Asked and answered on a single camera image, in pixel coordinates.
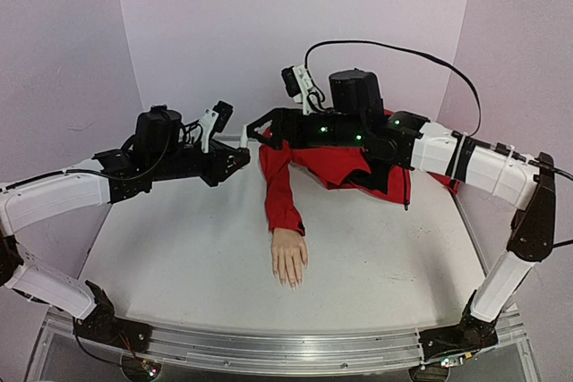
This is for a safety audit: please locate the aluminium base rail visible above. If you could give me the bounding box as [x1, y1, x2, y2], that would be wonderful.
[26, 304, 539, 381]

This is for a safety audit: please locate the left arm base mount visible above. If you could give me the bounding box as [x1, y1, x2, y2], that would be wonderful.
[73, 280, 152, 353]

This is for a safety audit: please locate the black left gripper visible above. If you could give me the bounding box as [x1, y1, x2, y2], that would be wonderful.
[151, 139, 252, 187]

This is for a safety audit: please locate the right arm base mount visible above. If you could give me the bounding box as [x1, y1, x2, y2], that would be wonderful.
[419, 304, 498, 362]

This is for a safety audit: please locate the mannequin hand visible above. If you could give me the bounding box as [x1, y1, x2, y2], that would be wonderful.
[270, 228, 308, 291]

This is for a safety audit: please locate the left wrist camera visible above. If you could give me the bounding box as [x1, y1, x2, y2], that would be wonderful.
[199, 100, 234, 153]

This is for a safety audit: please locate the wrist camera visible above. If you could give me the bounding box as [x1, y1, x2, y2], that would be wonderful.
[199, 100, 234, 153]
[281, 65, 321, 115]

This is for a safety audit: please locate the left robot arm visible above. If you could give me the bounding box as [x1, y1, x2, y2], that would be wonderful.
[1, 101, 251, 344]

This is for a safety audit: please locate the red jacket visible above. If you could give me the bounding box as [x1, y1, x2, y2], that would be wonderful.
[258, 106, 458, 236]

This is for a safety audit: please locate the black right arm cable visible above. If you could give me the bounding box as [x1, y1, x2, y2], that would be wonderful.
[304, 40, 573, 249]

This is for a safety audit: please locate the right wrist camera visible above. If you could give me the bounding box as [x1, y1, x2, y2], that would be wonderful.
[281, 65, 321, 115]

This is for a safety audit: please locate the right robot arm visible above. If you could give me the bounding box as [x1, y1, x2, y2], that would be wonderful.
[244, 68, 556, 323]

